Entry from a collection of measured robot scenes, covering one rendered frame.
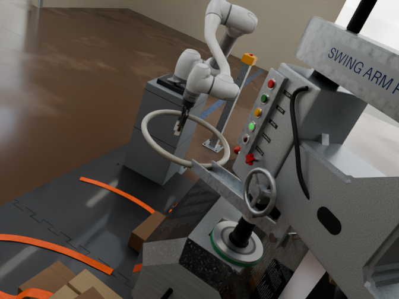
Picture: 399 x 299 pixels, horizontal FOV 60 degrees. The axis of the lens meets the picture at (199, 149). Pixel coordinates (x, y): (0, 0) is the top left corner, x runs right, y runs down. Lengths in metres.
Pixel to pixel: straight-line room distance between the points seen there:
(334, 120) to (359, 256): 0.40
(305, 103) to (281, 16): 7.48
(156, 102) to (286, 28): 6.06
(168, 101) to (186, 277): 1.60
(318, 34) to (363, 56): 0.17
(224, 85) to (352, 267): 1.23
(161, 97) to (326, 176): 1.90
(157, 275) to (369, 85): 1.00
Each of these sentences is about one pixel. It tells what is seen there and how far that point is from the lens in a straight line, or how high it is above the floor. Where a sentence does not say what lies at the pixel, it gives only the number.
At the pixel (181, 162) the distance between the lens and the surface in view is 1.62.
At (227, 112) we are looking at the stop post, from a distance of 3.71.
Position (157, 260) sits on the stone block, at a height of 0.70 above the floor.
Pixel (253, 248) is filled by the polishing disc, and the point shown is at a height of 0.85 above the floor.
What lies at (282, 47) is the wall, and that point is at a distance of 8.50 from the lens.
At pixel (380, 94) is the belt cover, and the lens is 0.89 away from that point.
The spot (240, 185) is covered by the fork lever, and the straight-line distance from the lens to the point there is 1.49.
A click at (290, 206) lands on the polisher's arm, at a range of 1.06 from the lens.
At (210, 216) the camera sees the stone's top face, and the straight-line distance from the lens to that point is 1.51.
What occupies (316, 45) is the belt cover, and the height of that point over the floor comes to 1.63.
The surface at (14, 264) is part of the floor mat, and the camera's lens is 2.22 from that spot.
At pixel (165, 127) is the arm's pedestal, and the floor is 0.52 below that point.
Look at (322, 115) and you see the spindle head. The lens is 1.06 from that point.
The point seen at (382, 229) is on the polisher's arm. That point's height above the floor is 1.36.
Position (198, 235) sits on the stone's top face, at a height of 0.82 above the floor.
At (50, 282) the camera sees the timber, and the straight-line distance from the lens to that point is 2.01.
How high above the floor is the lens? 1.72
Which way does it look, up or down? 27 degrees down
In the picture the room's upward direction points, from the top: 22 degrees clockwise
